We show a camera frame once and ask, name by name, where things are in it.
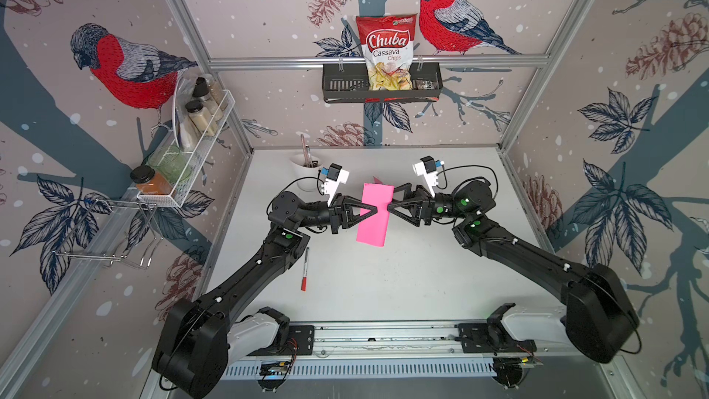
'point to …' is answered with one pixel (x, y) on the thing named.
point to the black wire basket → (348, 83)
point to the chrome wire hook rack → (147, 212)
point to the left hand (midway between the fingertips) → (377, 212)
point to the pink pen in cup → (304, 150)
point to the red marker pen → (304, 280)
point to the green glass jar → (170, 161)
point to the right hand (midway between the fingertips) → (387, 205)
